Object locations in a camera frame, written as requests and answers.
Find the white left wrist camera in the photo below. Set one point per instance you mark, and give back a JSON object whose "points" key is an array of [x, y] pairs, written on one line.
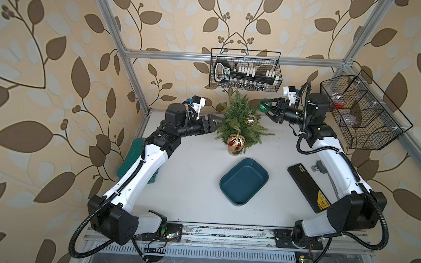
{"points": [[197, 103]]}

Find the small grey metal bracket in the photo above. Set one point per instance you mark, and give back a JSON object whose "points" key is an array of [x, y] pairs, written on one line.
{"points": [[320, 167]]}

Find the red item in basket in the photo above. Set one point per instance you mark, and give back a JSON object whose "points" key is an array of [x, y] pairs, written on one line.
{"points": [[336, 101]]}

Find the side black wire basket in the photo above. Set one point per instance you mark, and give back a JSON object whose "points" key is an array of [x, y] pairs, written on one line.
{"points": [[371, 119]]}

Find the teal plastic tray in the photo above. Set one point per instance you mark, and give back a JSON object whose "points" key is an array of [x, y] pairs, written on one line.
{"points": [[243, 181]]}

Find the shiny gold ball ornament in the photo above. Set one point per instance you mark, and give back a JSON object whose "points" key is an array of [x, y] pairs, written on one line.
{"points": [[251, 120]]}

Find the green book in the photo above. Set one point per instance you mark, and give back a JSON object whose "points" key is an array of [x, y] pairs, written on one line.
{"points": [[131, 158]]}

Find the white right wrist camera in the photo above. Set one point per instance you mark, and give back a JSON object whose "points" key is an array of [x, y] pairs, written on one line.
{"points": [[292, 95]]}

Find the small green christmas tree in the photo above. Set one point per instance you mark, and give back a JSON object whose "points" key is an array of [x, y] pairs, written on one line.
{"points": [[236, 111]]}

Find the red gold striped ornament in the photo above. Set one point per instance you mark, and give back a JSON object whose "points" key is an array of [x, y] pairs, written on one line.
{"points": [[236, 143]]}

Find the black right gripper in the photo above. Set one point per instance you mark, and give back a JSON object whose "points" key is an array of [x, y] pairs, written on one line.
{"points": [[282, 106]]}

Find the green glitter ball ornament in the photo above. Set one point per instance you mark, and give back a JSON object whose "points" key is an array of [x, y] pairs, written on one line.
{"points": [[266, 106]]}

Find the black socket tool set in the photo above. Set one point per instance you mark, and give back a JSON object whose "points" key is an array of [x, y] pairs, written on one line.
{"points": [[223, 71]]}

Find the black flat box yellow label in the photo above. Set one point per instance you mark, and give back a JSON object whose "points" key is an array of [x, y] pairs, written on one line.
{"points": [[310, 190]]}

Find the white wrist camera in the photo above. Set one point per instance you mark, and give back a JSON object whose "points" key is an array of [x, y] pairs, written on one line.
{"points": [[292, 95], [197, 103]]}

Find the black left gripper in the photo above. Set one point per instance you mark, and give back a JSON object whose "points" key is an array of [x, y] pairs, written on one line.
{"points": [[206, 128]]}

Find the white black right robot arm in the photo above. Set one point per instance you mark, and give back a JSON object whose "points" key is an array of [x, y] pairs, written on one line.
{"points": [[358, 213]]}

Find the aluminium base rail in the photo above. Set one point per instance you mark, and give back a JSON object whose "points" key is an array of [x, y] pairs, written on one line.
{"points": [[245, 236]]}

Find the back black wire basket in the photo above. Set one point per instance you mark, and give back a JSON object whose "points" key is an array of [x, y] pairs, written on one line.
{"points": [[247, 57]]}

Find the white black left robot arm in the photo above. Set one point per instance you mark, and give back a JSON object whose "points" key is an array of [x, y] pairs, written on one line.
{"points": [[112, 214]]}

